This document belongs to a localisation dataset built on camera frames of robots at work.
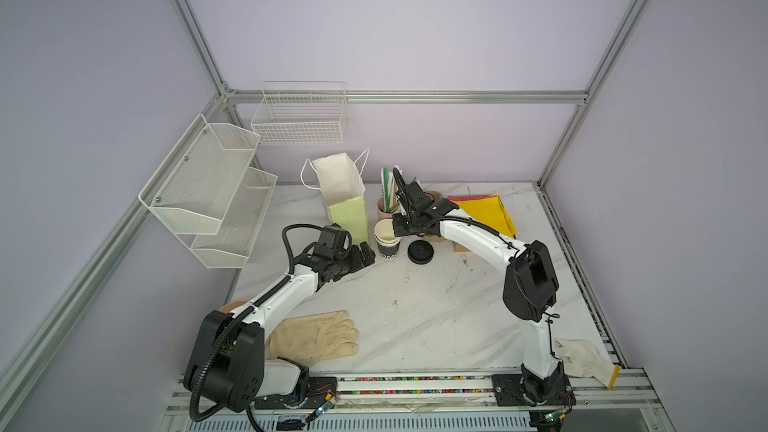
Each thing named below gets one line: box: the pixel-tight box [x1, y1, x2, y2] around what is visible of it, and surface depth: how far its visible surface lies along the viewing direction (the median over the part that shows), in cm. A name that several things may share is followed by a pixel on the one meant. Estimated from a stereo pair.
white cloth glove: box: [553, 338, 621, 389], surface depth 80 cm
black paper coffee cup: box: [374, 218, 401, 260], surface depth 92 cm
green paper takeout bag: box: [300, 148, 370, 245], surface depth 91 cm
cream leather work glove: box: [266, 310, 360, 366], surface depth 84 cm
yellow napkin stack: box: [448, 194, 517, 239], surface depth 112 cm
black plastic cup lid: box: [407, 239, 434, 265], surface depth 100 cm
